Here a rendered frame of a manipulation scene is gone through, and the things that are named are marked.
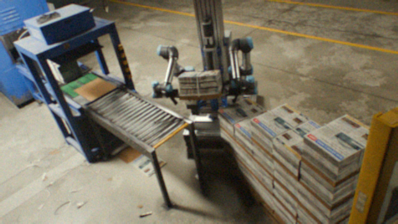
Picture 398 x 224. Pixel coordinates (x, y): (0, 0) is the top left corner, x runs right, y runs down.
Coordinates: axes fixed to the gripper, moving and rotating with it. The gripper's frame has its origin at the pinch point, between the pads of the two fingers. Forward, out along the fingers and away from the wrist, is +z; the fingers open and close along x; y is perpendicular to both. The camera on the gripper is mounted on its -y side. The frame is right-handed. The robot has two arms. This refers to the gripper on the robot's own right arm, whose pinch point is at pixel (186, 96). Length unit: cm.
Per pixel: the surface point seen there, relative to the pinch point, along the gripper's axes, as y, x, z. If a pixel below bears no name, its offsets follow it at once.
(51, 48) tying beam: 56, -10, -136
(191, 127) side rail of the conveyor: -29.9, -12.3, 5.8
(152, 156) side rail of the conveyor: -44, -51, -23
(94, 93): -2, 44, -129
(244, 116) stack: -20, -10, 59
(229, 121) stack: -22, -15, 45
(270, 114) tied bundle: -8, -43, 83
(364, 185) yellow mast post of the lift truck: -8, -162, 122
